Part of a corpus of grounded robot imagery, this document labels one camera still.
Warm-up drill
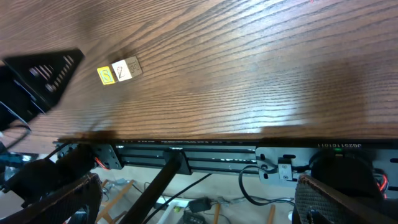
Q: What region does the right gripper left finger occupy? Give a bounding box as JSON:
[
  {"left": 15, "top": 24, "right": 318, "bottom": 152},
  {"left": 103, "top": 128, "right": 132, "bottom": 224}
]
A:
[{"left": 1, "top": 174, "right": 102, "bottom": 224}]

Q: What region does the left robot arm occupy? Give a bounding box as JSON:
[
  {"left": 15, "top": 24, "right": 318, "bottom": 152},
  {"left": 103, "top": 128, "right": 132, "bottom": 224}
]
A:
[{"left": 1, "top": 49, "right": 85, "bottom": 152}]

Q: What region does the leaf picture wooden block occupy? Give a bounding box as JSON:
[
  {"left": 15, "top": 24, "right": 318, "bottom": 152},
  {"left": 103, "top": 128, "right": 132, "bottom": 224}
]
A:
[{"left": 111, "top": 60, "right": 132, "bottom": 82}]

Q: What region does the yellow S block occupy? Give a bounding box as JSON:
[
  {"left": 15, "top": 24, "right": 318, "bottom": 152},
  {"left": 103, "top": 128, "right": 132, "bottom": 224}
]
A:
[{"left": 97, "top": 66, "right": 116, "bottom": 85}]

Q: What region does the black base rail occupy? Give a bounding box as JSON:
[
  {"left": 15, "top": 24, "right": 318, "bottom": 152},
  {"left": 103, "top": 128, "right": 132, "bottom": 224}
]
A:
[{"left": 52, "top": 138, "right": 398, "bottom": 200}]

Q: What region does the black support pole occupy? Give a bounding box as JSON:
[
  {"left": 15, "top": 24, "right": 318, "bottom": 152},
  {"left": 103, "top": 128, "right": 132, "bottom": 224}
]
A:
[{"left": 119, "top": 152, "right": 183, "bottom": 224}]

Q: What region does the black cable under table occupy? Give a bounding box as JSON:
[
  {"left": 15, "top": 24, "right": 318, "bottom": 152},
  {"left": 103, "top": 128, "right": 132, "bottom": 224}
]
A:
[{"left": 238, "top": 164, "right": 296, "bottom": 207}]

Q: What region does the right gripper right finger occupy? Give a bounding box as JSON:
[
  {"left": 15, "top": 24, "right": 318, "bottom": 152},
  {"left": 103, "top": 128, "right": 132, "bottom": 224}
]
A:
[{"left": 294, "top": 175, "right": 397, "bottom": 224}]

